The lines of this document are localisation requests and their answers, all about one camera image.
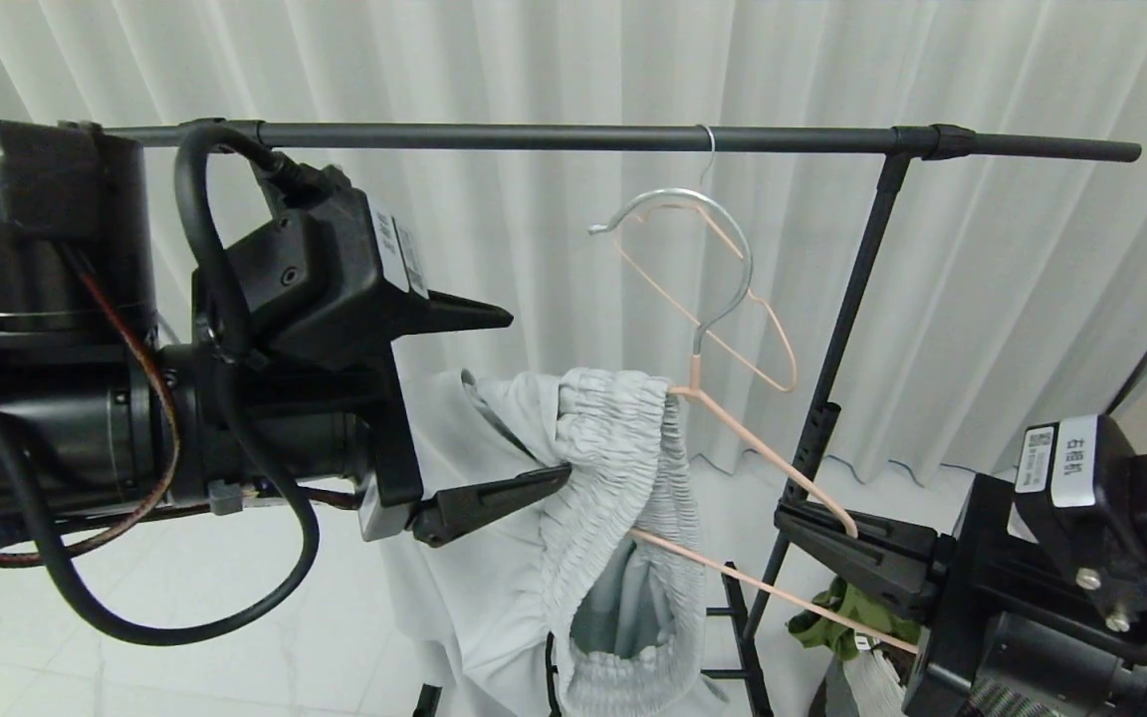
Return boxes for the black cable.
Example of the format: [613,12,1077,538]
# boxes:
[0,121,323,648]

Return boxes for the black clothes rack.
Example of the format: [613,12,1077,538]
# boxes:
[106,119,1142,717]

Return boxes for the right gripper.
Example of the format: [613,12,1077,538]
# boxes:
[776,474,1147,717]

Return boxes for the pale grey shorts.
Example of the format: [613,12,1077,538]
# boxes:
[379,366,734,717]

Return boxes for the white laundry basket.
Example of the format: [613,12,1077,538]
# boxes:
[820,637,911,717]

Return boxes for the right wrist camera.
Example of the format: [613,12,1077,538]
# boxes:
[1010,413,1147,640]

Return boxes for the green garment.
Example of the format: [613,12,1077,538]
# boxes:
[788,576,923,663]

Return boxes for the pink clothes hanger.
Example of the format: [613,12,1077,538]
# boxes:
[616,124,799,392]
[588,187,921,658]

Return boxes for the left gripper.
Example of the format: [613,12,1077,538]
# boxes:
[160,289,574,549]

